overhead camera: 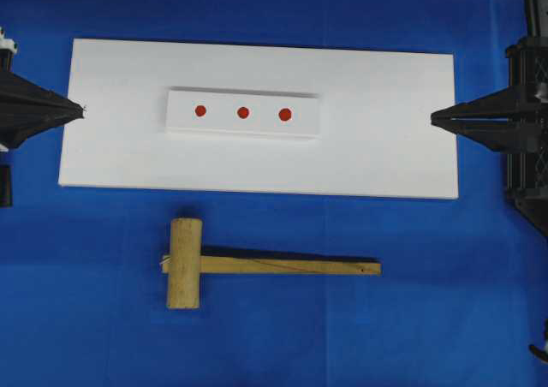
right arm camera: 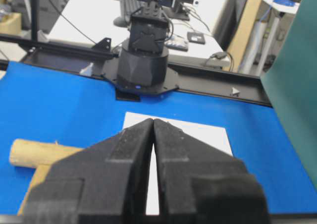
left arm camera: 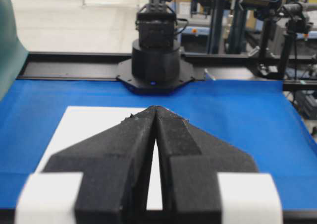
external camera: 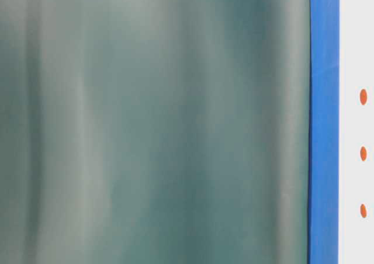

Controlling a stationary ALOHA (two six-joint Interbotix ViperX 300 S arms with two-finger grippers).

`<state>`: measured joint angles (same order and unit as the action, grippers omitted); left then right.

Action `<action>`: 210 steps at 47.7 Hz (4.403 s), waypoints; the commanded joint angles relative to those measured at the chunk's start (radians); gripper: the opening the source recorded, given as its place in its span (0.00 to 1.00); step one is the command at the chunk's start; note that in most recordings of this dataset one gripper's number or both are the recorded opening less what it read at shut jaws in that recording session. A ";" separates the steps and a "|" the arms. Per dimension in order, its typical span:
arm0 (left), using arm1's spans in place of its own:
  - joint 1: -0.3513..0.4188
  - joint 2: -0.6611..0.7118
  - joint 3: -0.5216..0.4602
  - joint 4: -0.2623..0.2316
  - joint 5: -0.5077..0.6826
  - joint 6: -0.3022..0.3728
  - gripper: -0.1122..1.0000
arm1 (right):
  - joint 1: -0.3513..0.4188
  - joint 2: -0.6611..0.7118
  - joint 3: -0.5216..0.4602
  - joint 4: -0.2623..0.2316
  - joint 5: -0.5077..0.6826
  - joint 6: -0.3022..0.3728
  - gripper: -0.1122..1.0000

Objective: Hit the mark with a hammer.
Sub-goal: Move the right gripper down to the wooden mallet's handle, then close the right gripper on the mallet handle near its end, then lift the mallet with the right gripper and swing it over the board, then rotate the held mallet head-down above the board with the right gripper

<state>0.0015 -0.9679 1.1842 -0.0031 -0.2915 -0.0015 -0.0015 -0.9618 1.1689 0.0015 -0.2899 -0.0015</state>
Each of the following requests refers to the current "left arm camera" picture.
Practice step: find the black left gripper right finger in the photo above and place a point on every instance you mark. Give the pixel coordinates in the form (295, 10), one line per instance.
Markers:
(206, 180)

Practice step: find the green backdrop curtain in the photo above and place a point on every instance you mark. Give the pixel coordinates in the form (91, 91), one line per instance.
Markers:
(12, 53)

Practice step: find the black aluminium frame rail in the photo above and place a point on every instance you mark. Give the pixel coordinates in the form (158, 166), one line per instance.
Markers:
(103, 67)

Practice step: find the white rectangular board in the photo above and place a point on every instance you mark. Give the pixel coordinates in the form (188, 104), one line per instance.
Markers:
(79, 123)

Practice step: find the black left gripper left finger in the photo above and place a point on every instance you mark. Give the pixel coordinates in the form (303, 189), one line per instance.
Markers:
(101, 180)

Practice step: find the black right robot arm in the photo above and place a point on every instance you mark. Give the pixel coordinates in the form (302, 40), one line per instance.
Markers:
(155, 54)

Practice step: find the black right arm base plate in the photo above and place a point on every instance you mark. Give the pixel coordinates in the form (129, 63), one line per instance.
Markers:
(143, 79)

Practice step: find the blue table cloth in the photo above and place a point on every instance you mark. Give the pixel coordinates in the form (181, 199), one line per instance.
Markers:
(253, 116)

